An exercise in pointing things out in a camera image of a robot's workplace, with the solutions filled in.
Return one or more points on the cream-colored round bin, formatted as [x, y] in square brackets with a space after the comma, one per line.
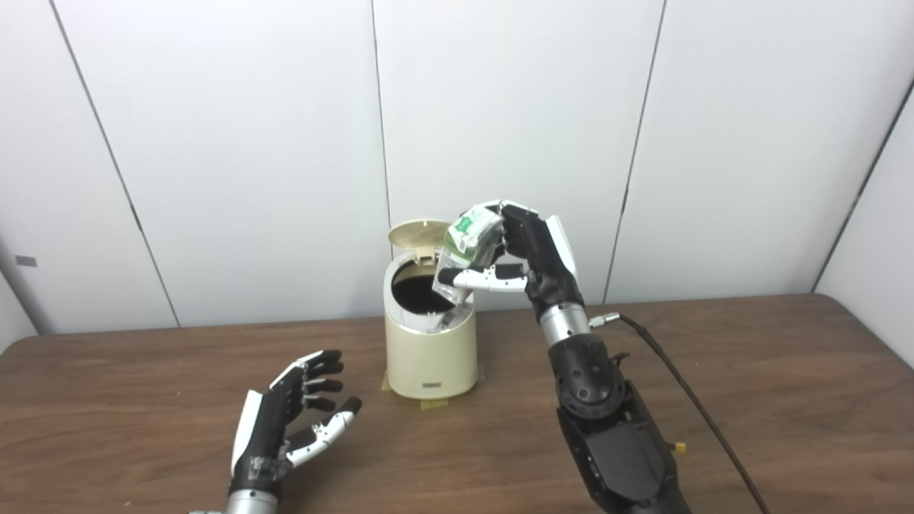
[432, 360]

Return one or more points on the cream round bin lid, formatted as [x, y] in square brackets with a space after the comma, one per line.
[418, 232]

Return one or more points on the small gray wall tag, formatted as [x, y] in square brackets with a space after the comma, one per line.
[26, 260]

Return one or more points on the green white milk carton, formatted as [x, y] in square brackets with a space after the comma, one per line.
[464, 239]

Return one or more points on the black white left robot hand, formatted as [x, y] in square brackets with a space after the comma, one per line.
[268, 428]

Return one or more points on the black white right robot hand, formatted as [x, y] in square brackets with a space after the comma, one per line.
[543, 257]

